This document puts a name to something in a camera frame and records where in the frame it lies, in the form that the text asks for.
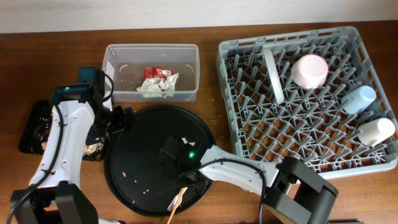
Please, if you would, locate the wooden chopstick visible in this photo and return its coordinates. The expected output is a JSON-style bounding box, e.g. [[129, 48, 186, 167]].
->
[[167, 187, 188, 224]]

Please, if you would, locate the light blue cup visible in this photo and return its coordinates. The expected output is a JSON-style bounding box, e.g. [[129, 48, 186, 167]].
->
[[341, 85, 376, 114]]

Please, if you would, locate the grey plate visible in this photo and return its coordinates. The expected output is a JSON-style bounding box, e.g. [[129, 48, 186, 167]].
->
[[263, 49, 284, 105]]

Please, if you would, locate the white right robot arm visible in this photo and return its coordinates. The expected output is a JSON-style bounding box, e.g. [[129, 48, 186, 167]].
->
[[160, 141, 338, 223]]

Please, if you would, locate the round black tray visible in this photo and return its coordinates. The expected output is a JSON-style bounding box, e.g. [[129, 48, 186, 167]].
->
[[104, 105, 216, 217]]

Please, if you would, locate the white cup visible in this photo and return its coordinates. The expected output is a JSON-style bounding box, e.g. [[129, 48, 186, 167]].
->
[[358, 118, 396, 146]]

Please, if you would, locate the white paper napkin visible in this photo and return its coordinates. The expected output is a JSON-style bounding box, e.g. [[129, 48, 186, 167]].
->
[[155, 73, 179, 98]]

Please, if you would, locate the pink bowl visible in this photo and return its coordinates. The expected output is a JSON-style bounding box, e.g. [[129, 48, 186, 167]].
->
[[291, 54, 329, 89]]

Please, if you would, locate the white plastic fork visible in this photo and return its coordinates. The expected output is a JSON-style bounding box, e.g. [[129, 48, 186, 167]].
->
[[167, 187, 187, 212]]

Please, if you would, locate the red snack wrapper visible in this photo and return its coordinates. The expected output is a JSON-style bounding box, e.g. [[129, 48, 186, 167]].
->
[[142, 67, 174, 80]]

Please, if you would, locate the grey dishwasher rack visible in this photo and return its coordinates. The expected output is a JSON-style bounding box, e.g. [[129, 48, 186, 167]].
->
[[216, 26, 397, 179]]

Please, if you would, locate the clear plastic bin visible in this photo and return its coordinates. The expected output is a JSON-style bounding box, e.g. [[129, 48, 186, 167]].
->
[[102, 44, 200, 103]]

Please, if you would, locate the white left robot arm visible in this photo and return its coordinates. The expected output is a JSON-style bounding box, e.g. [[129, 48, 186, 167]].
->
[[7, 83, 113, 223]]

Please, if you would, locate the black rectangular tray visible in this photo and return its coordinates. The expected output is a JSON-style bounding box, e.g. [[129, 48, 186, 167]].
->
[[19, 100, 109, 161]]

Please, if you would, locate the white tissue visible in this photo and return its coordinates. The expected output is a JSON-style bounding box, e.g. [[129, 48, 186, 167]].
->
[[137, 78, 164, 98]]

